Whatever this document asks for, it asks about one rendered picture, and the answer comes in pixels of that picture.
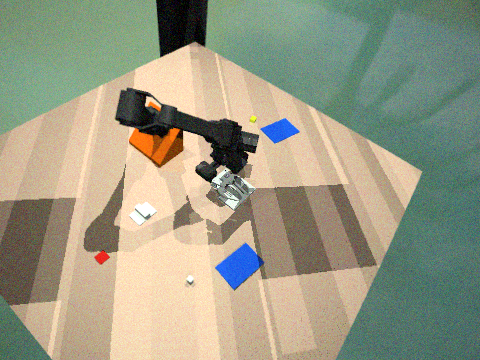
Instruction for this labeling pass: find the blue flat square plate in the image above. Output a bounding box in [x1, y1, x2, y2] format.
[260, 118, 300, 144]

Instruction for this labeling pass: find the blue rectangular plate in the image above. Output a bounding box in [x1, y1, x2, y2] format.
[215, 243, 264, 290]

